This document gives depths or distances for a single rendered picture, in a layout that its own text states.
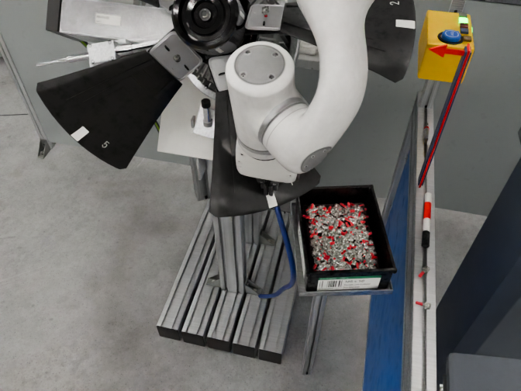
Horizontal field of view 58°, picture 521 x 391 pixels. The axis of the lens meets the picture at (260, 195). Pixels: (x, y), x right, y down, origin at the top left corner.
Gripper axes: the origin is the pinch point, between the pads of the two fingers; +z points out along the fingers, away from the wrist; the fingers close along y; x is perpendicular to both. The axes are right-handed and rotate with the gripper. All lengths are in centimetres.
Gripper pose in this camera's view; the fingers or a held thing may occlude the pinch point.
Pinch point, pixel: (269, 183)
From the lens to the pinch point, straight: 85.0
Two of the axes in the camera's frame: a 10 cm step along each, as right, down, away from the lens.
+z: 0.6, 4.3, 9.0
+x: -2.2, 8.9, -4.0
